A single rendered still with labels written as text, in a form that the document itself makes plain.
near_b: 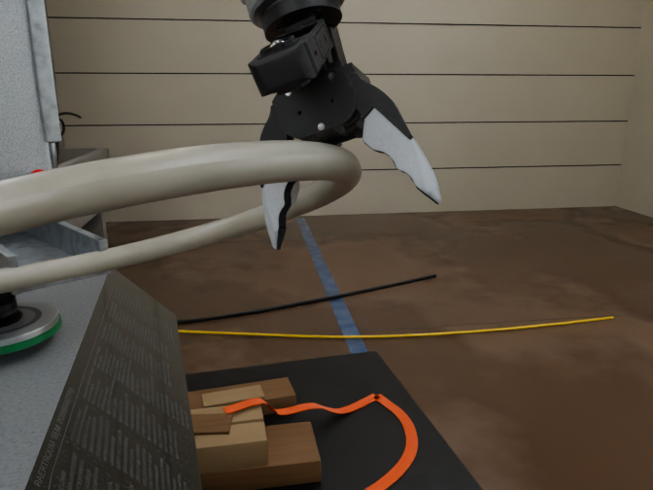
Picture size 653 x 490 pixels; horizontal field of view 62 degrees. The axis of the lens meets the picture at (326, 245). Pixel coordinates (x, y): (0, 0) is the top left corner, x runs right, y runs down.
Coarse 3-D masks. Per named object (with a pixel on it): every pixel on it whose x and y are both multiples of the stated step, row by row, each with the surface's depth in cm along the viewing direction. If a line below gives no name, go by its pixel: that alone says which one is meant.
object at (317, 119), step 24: (288, 0) 45; (312, 0) 45; (336, 0) 47; (264, 24) 48; (288, 24) 48; (336, 24) 50; (336, 48) 51; (336, 72) 45; (360, 72) 49; (288, 96) 47; (312, 96) 46; (336, 96) 45; (288, 120) 47; (312, 120) 46; (336, 120) 45; (360, 120) 49; (336, 144) 52
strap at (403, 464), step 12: (372, 396) 244; (228, 408) 198; (240, 408) 198; (288, 408) 216; (300, 408) 216; (312, 408) 217; (324, 408) 221; (336, 408) 231; (348, 408) 233; (396, 408) 234; (408, 420) 226; (408, 432) 218; (408, 444) 210; (408, 456) 203; (396, 468) 197; (384, 480) 191
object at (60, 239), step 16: (64, 224) 84; (0, 240) 93; (16, 240) 93; (32, 240) 92; (48, 240) 91; (64, 240) 84; (80, 240) 79; (96, 240) 74; (0, 256) 68; (16, 256) 67; (32, 256) 83; (48, 256) 83; (64, 256) 82; (32, 288) 69
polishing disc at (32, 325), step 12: (24, 300) 119; (24, 312) 113; (36, 312) 113; (48, 312) 113; (24, 324) 107; (36, 324) 107; (48, 324) 107; (0, 336) 101; (12, 336) 101; (24, 336) 103
